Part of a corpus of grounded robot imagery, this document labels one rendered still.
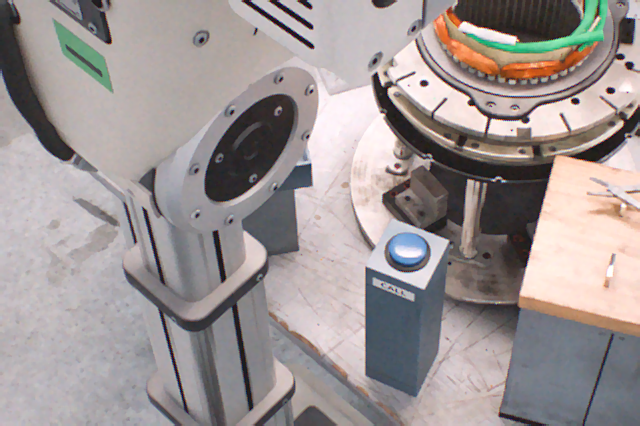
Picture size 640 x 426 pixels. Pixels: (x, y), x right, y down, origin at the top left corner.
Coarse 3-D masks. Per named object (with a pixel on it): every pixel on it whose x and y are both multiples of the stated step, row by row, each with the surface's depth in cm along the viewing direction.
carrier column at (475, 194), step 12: (468, 180) 147; (468, 192) 149; (480, 192) 148; (468, 204) 151; (480, 204) 150; (468, 216) 152; (480, 216) 153; (468, 228) 154; (480, 228) 155; (468, 240) 156; (468, 252) 159
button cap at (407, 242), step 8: (392, 240) 134; (400, 240) 134; (408, 240) 134; (416, 240) 134; (392, 248) 133; (400, 248) 133; (408, 248) 133; (416, 248) 133; (424, 248) 133; (392, 256) 133; (400, 256) 132; (408, 256) 132; (416, 256) 132; (424, 256) 133; (400, 264) 133; (408, 264) 132; (416, 264) 133
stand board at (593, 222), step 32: (576, 160) 136; (576, 192) 134; (544, 224) 132; (576, 224) 132; (608, 224) 131; (544, 256) 129; (576, 256) 129; (608, 256) 129; (544, 288) 127; (576, 288) 127; (608, 288) 127; (576, 320) 127; (608, 320) 126
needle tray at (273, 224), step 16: (304, 160) 142; (288, 176) 139; (304, 176) 139; (288, 192) 154; (272, 208) 156; (288, 208) 157; (256, 224) 158; (272, 224) 159; (288, 224) 159; (272, 240) 162; (288, 240) 162
